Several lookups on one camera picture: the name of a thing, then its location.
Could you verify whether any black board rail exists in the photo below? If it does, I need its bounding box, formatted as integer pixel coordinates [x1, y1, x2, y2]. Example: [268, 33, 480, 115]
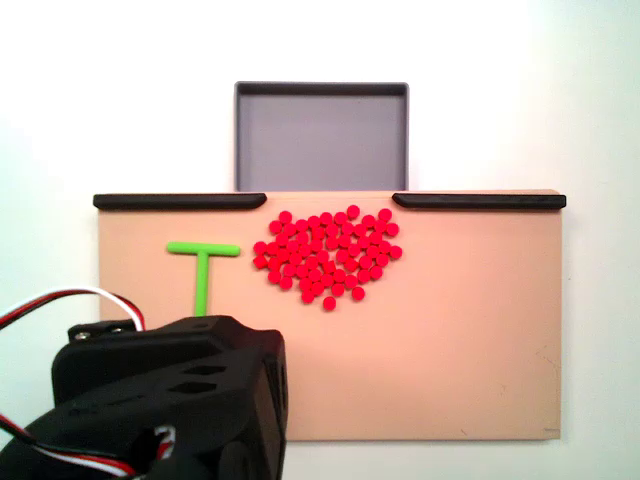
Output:
[92, 193, 268, 211]
[392, 192, 568, 210]

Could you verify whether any grey square tray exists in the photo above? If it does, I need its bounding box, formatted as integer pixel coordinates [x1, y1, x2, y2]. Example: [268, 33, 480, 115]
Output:
[233, 81, 411, 193]

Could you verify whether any red white black motor wire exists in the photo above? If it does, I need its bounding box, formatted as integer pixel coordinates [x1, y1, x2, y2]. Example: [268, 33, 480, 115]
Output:
[0, 285, 147, 332]
[0, 413, 177, 479]

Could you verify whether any beige flat board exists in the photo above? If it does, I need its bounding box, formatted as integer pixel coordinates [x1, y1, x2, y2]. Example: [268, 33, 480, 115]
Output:
[94, 188, 565, 444]

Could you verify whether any green tool with brown handle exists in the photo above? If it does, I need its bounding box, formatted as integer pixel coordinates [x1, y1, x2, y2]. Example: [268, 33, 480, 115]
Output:
[166, 241, 242, 318]

